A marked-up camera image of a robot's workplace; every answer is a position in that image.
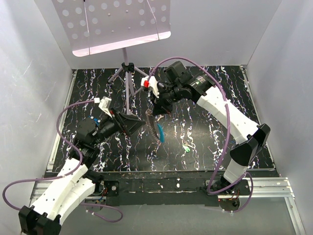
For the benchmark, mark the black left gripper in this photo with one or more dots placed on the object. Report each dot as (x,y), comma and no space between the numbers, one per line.
(132,123)

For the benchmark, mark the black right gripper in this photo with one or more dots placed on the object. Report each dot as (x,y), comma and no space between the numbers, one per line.
(159,106)

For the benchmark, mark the key with green tag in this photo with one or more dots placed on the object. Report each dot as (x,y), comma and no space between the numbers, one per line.
(187,146)

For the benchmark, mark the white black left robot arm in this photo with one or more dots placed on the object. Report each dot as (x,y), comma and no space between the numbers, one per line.
(75,180)

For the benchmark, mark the colourful toy block car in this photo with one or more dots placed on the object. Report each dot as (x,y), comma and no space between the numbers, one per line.
(97,121)

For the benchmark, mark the perforated music stand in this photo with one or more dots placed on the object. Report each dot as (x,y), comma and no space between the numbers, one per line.
(96,26)

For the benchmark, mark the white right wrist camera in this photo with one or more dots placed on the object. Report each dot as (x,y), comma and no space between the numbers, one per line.
(150,85)

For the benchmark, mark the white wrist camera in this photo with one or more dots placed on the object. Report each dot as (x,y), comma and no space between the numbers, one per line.
(104,104)
(150,85)

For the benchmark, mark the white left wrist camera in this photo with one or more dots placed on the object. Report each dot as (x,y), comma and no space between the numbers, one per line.
(104,104)

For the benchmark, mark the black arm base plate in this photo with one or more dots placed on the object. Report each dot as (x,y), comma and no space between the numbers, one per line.
(164,188)

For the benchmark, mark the aluminium frame rail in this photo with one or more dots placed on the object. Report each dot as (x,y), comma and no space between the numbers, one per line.
(268,187)

